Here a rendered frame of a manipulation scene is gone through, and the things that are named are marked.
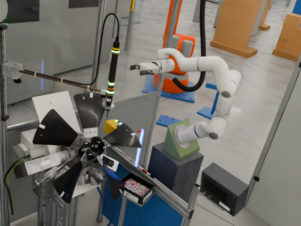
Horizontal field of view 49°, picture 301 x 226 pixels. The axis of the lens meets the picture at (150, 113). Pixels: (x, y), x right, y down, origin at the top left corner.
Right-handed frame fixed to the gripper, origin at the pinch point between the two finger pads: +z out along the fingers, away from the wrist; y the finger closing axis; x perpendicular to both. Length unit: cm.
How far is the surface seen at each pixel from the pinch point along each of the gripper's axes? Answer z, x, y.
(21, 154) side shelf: 47, -80, 54
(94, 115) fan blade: 21.0, -31.7, 9.2
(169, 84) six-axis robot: -298, -145, 210
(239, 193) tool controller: -13, -42, -82
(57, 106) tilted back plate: 31, -37, 37
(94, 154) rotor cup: 32, -47, -8
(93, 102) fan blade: 18.0, -25.2, 15.1
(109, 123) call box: -13, -58, 33
